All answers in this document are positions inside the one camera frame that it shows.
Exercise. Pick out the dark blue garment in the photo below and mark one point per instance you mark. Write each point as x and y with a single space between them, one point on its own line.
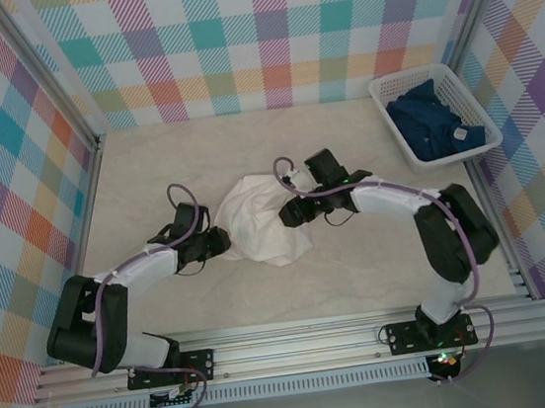
422 126

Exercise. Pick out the white plastic mesh basket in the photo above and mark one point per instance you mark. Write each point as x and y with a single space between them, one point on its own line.
457 91

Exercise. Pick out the small electronics board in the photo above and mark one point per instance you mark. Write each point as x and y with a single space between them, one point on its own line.
174 400
446 361

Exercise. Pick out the long aluminium mounting rail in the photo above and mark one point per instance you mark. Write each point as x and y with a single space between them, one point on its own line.
295 345

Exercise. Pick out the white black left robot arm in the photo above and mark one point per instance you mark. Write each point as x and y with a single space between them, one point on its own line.
82 312

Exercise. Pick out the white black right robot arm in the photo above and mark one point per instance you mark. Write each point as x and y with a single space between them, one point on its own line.
455 236

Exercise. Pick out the white t-shirt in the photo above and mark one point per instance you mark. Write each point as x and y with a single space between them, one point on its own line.
255 226

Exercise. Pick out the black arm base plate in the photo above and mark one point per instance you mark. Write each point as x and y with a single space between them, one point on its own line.
403 337
199 359

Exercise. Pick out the aluminium frame post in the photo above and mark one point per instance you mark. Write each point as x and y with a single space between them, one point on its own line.
477 4
43 78

